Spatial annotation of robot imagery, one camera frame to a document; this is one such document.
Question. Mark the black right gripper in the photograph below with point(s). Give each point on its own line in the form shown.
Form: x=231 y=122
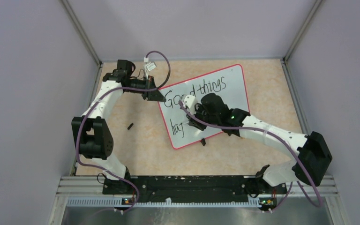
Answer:
x=194 y=121

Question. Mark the pink framed whiteboard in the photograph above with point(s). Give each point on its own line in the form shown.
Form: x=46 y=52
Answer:
x=221 y=99

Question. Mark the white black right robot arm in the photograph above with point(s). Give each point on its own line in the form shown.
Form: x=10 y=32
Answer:
x=309 y=155

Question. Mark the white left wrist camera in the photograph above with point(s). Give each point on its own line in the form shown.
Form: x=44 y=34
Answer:
x=148 y=66

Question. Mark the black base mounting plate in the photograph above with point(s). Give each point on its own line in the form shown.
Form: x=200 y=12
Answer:
x=193 y=189

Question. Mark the aluminium frame rail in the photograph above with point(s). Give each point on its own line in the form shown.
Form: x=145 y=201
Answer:
x=92 y=186

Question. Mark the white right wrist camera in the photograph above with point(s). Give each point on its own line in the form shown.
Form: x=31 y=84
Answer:
x=189 y=102

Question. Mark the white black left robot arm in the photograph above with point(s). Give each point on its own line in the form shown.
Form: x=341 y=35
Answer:
x=91 y=133

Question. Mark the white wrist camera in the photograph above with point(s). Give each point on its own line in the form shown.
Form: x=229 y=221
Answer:
x=189 y=102
x=148 y=66

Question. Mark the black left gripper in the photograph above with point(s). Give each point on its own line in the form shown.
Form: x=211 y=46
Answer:
x=153 y=95

